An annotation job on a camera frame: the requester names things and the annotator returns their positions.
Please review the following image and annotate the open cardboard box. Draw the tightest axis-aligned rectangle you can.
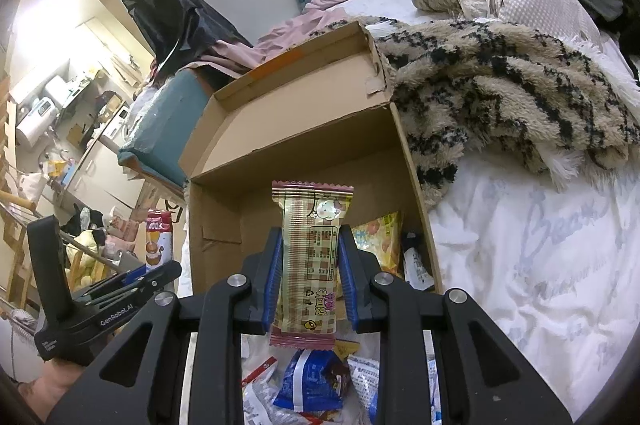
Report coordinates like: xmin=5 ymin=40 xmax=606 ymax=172
xmin=180 ymin=22 xmax=439 ymax=292

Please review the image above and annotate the white washing machine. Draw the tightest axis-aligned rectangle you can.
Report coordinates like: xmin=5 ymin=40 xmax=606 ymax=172
xmin=16 ymin=97 xmax=58 ymax=149

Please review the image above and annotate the yellow orange snack packet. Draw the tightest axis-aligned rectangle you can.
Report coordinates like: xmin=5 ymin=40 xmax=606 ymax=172
xmin=352 ymin=212 xmax=402 ymax=277

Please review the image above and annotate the teal cushioned seat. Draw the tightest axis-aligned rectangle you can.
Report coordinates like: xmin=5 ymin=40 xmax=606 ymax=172
xmin=117 ymin=66 xmax=233 ymax=191

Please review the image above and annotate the red white rice cake packet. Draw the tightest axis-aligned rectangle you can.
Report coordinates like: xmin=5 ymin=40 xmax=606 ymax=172
xmin=145 ymin=210 xmax=174 ymax=271

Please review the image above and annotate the yellow wooden rack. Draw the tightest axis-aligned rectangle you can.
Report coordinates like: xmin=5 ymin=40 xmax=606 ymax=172
xmin=0 ymin=189 xmax=122 ymax=321

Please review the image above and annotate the white printed duvet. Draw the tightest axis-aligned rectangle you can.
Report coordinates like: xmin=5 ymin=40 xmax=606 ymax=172
xmin=340 ymin=0 xmax=639 ymax=422

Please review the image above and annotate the black plastic garbage bag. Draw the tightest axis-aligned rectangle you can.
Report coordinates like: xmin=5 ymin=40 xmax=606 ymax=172
xmin=121 ymin=0 xmax=248 ymax=78

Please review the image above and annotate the person's left hand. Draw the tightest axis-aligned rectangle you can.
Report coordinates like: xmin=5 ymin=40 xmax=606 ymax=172
xmin=17 ymin=359 xmax=85 ymax=422

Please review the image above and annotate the grey blue snack bag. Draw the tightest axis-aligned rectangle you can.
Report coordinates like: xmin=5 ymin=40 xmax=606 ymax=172
xmin=347 ymin=355 xmax=380 ymax=414

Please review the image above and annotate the cream black fuzzy blanket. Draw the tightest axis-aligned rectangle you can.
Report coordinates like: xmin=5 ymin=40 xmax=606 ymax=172
xmin=356 ymin=16 xmax=639 ymax=208

